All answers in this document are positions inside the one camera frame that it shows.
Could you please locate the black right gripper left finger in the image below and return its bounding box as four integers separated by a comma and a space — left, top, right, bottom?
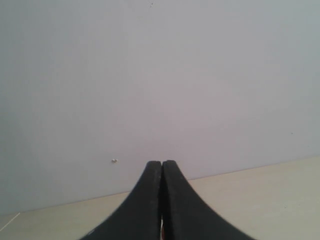
82, 161, 162, 240

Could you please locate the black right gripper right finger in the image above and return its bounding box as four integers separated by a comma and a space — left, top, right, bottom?
162, 160, 253, 240

